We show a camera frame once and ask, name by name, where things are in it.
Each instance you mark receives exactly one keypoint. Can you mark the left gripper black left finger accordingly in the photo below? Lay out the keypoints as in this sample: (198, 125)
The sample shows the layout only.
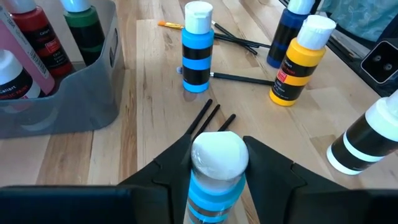
(93, 205)

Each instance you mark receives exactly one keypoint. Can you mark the translucent grey plastic bin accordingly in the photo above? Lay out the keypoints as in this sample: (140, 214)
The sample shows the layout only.
(77, 102)

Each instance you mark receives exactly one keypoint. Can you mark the small teal paint bottle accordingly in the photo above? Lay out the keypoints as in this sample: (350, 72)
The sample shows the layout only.
(217, 158)

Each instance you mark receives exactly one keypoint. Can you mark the small white paint bottle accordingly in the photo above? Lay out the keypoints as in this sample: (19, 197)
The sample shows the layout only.
(12, 77)
(363, 140)

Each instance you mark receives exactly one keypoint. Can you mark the small yellow paint bottle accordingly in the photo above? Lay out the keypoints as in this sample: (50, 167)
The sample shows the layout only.
(298, 59)

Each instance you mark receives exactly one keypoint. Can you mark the person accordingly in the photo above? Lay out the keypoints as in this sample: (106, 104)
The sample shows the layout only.
(360, 15)

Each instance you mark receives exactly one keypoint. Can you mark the small red paint bottle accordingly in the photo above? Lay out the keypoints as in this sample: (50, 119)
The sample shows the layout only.
(40, 34)

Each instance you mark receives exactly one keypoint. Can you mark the orange-bristled black paint brush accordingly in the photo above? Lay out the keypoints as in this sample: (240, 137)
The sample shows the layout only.
(230, 38)

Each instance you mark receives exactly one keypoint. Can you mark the small green paint bottle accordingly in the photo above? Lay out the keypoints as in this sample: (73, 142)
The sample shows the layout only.
(84, 28)

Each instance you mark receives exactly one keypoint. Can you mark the small dark blue paint bottle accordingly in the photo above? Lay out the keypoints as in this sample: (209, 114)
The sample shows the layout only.
(287, 31)

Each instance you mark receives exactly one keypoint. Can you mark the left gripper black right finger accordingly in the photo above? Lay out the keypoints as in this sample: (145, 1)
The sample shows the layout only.
(311, 205)

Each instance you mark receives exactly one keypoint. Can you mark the large pink paint bottle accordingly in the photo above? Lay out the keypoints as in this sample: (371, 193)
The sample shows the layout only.
(15, 40)

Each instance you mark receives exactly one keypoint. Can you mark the small light blue paint bottle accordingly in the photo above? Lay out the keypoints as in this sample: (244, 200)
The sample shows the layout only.
(197, 46)

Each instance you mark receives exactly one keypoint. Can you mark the black white-rimmed small camera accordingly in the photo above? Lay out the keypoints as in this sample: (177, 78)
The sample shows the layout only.
(381, 62)

